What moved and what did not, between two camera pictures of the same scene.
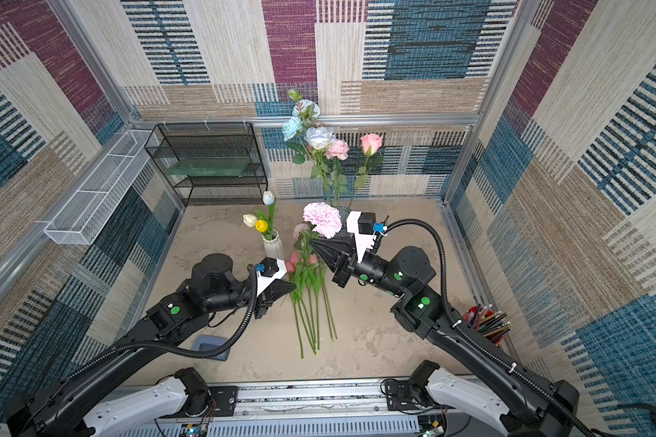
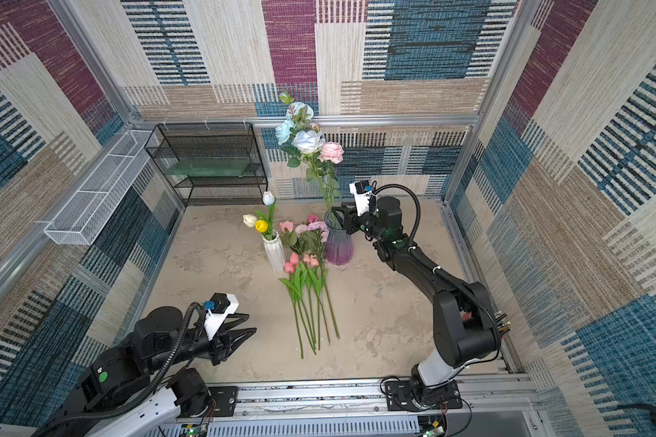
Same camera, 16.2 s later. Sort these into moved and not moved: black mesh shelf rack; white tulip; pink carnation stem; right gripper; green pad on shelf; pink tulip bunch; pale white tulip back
Moved: right gripper; pink carnation stem
Not moved: pink tulip bunch; green pad on shelf; pale white tulip back; black mesh shelf rack; white tulip
